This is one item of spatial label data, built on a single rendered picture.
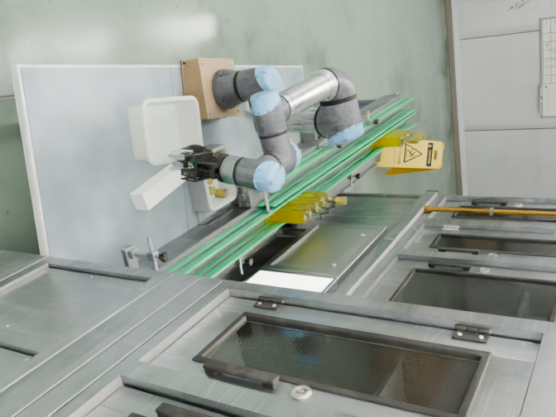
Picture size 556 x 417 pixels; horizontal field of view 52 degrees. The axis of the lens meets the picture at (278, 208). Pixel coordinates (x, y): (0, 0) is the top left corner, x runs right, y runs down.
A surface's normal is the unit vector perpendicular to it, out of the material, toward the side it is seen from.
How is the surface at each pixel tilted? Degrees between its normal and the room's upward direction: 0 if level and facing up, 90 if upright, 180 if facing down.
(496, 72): 90
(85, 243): 0
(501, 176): 90
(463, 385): 90
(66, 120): 0
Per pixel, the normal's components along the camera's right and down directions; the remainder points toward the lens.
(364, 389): -0.16, -0.93
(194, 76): -0.53, 0.20
